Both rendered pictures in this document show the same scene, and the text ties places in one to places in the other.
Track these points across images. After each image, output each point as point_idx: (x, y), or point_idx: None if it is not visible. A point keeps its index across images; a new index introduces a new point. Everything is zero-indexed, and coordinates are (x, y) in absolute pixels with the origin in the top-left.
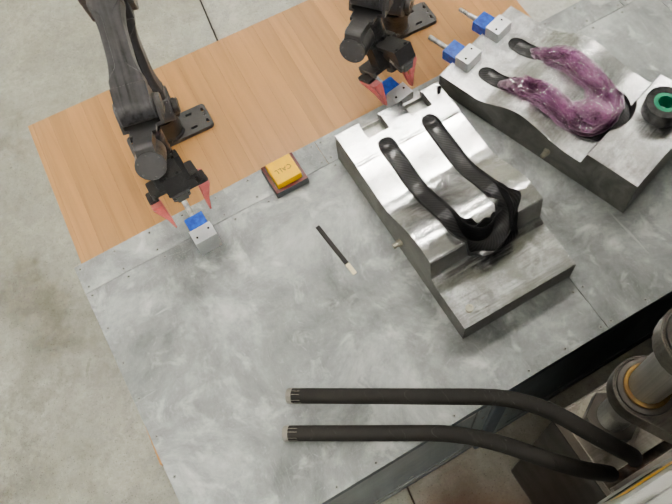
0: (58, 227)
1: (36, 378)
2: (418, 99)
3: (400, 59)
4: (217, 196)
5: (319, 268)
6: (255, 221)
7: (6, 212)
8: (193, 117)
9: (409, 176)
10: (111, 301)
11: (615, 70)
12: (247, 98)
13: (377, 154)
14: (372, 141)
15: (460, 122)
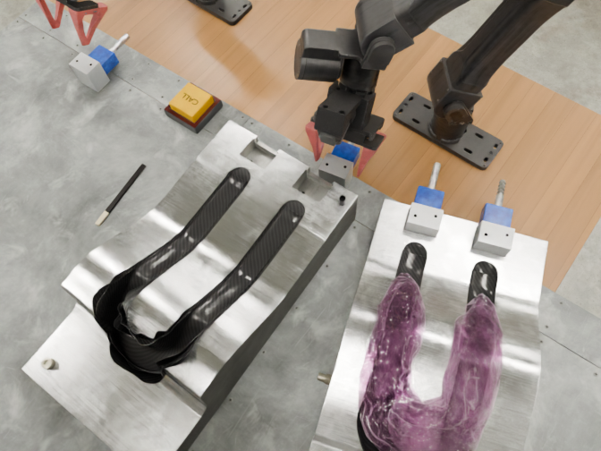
0: None
1: None
2: (328, 187)
3: (319, 120)
4: (151, 64)
5: (95, 188)
6: (132, 107)
7: None
8: (232, 4)
9: (207, 220)
10: (14, 37)
11: (505, 433)
12: (278, 37)
13: (221, 173)
14: (237, 160)
15: (308, 247)
